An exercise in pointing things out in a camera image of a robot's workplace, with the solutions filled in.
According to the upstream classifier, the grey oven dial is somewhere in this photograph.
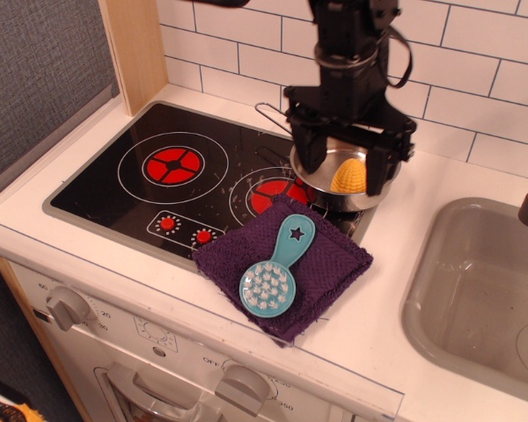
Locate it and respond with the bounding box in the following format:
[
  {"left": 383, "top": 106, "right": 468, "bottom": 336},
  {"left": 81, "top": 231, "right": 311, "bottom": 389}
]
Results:
[
  {"left": 46, "top": 287, "right": 90, "bottom": 331},
  {"left": 215, "top": 365, "right": 271, "bottom": 417}
]

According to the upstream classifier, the stainless steel pot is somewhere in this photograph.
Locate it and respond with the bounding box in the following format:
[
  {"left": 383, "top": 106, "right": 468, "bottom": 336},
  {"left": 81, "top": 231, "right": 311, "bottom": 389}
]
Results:
[{"left": 253, "top": 102, "right": 402, "bottom": 214}]

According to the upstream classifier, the grey oven door handle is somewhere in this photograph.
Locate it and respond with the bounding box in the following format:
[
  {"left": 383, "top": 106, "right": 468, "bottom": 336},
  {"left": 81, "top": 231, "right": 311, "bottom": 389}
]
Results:
[{"left": 105, "top": 363, "right": 202, "bottom": 421}]

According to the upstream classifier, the black sleeved cable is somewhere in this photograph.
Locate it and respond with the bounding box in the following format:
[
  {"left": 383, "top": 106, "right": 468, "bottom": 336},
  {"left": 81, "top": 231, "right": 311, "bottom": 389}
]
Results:
[{"left": 194, "top": 0, "right": 252, "bottom": 8}]

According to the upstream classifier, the purple knitted cloth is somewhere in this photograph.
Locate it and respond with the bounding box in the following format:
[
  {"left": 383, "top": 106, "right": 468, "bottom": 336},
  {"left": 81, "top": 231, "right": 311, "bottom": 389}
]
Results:
[{"left": 193, "top": 194, "right": 373, "bottom": 343}]

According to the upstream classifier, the yellow toy corn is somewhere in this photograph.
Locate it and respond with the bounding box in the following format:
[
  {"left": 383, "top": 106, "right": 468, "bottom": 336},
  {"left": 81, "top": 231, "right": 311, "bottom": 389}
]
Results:
[{"left": 330, "top": 158, "right": 367, "bottom": 194}]

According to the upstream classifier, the wooden side post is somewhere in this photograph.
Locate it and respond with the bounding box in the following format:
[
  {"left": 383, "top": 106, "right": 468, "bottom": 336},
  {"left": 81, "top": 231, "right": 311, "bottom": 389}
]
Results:
[{"left": 99, "top": 0, "right": 168, "bottom": 116}]

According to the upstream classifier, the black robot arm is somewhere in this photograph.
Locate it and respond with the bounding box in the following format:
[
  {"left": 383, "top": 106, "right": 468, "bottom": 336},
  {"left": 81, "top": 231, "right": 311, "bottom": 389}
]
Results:
[{"left": 284, "top": 1, "right": 416, "bottom": 196}]

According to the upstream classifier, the grey right oven dial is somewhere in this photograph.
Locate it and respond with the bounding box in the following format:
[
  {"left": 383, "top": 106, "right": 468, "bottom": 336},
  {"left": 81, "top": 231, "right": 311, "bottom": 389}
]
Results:
[{"left": 215, "top": 365, "right": 271, "bottom": 417}]

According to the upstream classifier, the teal toy brush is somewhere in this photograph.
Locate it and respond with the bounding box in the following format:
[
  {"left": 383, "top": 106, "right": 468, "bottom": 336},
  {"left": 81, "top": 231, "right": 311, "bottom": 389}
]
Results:
[{"left": 238, "top": 214, "right": 316, "bottom": 318}]

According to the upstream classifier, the red stove knob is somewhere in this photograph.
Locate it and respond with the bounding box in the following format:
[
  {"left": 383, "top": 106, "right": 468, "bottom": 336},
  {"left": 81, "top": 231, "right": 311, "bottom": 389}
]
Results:
[
  {"left": 159, "top": 217, "right": 176, "bottom": 231},
  {"left": 195, "top": 229, "right": 213, "bottom": 245}
]

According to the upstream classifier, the black toy stovetop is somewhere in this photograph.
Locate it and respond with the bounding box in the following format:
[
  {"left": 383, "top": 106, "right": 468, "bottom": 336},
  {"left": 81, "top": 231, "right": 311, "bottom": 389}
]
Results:
[{"left": 41, "top": 100, "right": 375, "bottom": 272}]

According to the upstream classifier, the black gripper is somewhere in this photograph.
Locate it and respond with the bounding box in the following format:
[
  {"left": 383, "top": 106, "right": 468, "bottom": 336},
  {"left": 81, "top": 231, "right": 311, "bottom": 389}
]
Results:
[{"left": 284, "top": 61, "right": 416, "bottom": 196}]

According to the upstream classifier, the red left stove knob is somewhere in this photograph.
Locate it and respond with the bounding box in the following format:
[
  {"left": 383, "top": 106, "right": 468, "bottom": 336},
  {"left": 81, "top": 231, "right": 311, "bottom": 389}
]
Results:
[{"left": 159, "top": 217, "right": 176, "bottom": 231}]

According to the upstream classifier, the red right stove knob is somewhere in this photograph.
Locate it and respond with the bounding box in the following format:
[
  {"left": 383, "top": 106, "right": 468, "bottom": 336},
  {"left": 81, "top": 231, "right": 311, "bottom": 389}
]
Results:
[{"left": 195, "top": 229, "right": 213, "bottom": 245}]

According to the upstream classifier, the grey sink basin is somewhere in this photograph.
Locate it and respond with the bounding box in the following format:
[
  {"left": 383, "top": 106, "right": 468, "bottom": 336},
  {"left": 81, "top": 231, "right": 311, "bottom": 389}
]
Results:
[{"left": 402, "top": 198, "right": 528, "bottom": 402}]

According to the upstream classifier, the grey left oven dial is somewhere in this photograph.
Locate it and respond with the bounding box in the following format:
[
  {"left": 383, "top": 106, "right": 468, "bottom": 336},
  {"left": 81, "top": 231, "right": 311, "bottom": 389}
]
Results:
[{"left": 46, "top": 287, "right": 90, "bottom": 331}]

